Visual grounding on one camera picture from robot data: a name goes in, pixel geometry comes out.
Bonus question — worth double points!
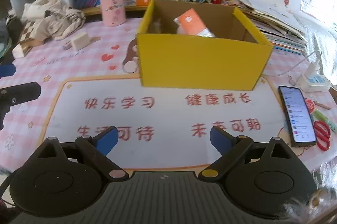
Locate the pink checkered table mat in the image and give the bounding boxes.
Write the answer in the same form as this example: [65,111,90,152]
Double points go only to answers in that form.
[0,17,337,177]

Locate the black smartphone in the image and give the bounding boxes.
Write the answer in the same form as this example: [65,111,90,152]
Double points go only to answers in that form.
[278,86,316,147]

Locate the white sponge block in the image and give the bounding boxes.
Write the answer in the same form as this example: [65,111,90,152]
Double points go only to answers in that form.
[70,32,91,51]

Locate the white power strip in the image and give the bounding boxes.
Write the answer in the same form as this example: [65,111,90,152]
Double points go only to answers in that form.
[296,61,331,93]

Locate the stack of paper booklets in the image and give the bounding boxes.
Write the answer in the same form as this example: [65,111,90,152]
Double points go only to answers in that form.
[231,0,307,54]

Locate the beige cloth bag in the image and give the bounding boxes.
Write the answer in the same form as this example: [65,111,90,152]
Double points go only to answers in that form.
[22,0,86,40]

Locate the yellow cardboard box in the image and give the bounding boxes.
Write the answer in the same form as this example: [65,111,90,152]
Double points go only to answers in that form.
[136,0,273,91]

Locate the pink cylindrical canister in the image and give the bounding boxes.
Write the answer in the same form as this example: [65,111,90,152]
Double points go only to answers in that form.
[100,0,126,27]

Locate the wooden chessboard box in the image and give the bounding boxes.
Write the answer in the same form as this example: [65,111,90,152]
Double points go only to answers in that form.
[18,21,49,47]

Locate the orange white usmile box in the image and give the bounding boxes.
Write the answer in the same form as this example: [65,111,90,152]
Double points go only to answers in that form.
[174,9,215,38]

